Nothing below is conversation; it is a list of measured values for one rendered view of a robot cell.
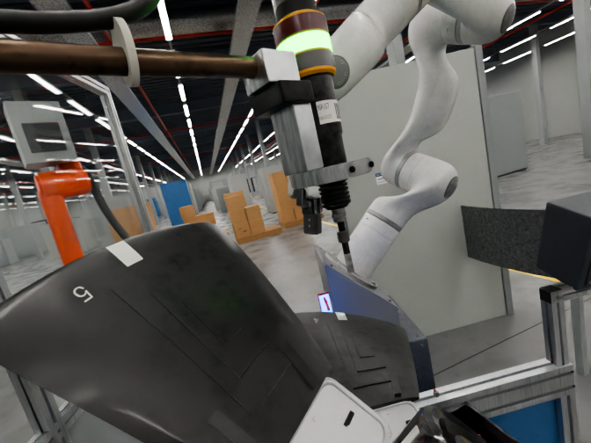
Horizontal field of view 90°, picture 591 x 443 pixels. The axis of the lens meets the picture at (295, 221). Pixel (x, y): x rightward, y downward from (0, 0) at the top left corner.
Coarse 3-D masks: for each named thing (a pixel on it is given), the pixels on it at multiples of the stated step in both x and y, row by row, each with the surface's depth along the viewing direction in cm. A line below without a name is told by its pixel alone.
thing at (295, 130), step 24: (264, 48) 20; (264, 72) 20; (288, 72) 21; (264, 96) 21; (288, 96) 20; (312, 96) 22; (288, 120) 22; (312, 120) 22; (288, 144) 23; (312, 144) 22; (288, 168) 23; (312, 168) 22; (336, 168) 22; (360, 168) 22
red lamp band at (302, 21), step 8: (296, 16) 21; (304, 16) 21; (312, 16) 22; (320, 16) 22; (280, 24) 22; (288, 24) 22; (296, 24) 22; (304, 24) 21; (312, 24) 22; (320, 24) 22; (280, 32) 22; (288, 32) 22; (296, 32) 22; (328, 32) 23; (280, 40) 23
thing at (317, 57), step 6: (300, 54) 22; (306, 54) 22; (312, 54) 22; (318, 54) 22; (324, 54) 22; (330, 54) 23; (300, 60) 22; (306, 60) 22; (312, 60) 22; (318, 60) 22; (324, 60) 22; (330, 60) 23; (300, 66) 22; (306, 66) 22; (312, 66) 22
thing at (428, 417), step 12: (432, 408) 23; (420, 420) 21; (432, 420) 21; (444, 420) 24; (456, 420) 25; (408, 432) 22; (420, 432) 20; (432, 432) 20; (444, 432) 23; (456, 432) 24; (468, 432) 24
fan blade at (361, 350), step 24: (312, 312) 54; (312, 336) 47; (336, 336) 46; (360, 336) 46; (384, 336) 47; (336, 360) 41; (360, 360) 40; (384, 360) 40; (408, 360) 40; (360, 384) 36; (384, 384) 35; (408, 384) 35
